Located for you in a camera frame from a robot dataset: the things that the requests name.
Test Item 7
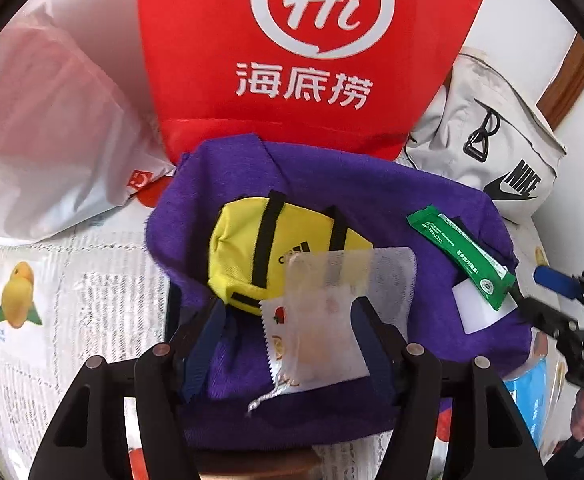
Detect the green sachet packet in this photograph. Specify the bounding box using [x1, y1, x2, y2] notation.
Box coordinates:
[407, 205, 516, 311]

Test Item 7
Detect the fruit print wipe packet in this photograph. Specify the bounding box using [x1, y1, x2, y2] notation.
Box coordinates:
[260, 297, 301, 394]

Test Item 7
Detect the yellow Adidas pouch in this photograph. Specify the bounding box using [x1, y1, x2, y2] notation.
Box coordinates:
[207, 191, 372, 316]

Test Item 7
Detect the blue tissue pack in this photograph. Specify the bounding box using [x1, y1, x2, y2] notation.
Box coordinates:
[504, 358, 549, 448]

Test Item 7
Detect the dark green tea tin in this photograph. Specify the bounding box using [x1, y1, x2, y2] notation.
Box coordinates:
[193, 448, 322, 480]

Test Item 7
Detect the purple towel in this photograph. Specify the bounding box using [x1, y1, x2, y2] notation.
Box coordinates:
[146, 134, 532, 450]

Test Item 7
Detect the grey Nike waist bag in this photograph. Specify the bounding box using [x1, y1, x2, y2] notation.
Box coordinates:
[397, 48, 566, 224]

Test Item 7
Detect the white Miniso plastic bag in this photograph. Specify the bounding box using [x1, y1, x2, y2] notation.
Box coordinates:
[0, 6, 174, 244]

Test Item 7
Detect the red Haidilao paper bag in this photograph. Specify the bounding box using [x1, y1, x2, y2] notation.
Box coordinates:
[138, 0, 483, 159]

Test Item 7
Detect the brown wooden door frame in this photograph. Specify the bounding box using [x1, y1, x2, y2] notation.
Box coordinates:
[537, 34, 584, 130]

